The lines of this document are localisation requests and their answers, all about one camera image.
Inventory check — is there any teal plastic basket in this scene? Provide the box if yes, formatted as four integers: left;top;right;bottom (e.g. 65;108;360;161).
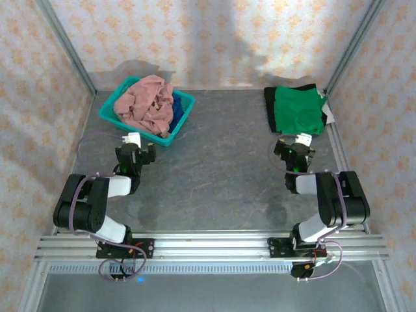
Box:
98;76;196;147

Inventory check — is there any pink printed t-shirt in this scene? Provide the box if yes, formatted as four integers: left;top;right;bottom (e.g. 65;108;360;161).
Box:
113;75;176;139

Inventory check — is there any green folded t-shirt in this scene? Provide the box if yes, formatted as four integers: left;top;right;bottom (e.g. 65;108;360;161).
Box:
274;86;328;136

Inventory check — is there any white folded t-shirt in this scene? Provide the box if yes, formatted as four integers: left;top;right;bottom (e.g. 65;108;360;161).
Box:
317;90;335;125

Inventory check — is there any blue t-shirt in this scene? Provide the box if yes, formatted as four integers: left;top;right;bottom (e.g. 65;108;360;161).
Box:
168;94;185;134

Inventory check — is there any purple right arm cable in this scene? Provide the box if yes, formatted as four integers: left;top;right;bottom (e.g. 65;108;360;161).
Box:
267;133;343;282

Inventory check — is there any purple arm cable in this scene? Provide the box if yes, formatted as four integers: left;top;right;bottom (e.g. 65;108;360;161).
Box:
267;133;343;282
70;131;147;283

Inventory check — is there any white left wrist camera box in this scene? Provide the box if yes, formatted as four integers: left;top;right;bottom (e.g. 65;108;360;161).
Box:
120;131;142;148

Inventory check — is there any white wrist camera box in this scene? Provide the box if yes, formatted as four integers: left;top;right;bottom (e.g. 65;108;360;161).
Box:
120;131;142;148
294;132;313;147

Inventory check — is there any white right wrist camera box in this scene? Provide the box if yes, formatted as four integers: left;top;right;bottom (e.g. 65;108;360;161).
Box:
294;132;313;147

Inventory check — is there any aluminium side rail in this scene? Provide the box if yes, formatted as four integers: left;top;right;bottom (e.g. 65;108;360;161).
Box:
326;97;371;233

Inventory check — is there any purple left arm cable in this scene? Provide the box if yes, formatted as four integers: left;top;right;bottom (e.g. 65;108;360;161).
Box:
70;131;147;283

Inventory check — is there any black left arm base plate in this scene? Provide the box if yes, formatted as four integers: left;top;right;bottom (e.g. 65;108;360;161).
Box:
96;238;154;259

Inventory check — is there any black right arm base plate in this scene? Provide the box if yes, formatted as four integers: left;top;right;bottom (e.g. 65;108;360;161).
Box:
267;236;326;259

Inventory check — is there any aluminium mounting rail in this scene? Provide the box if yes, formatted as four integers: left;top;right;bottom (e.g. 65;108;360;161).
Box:
34;231;390;261

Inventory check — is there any aluminium frame post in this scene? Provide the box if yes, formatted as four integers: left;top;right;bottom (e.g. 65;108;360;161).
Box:
34;0;98;96
324;0;388;95

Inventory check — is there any slotted grey cable duct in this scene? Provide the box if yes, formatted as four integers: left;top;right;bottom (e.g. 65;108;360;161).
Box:
48;264;295;276

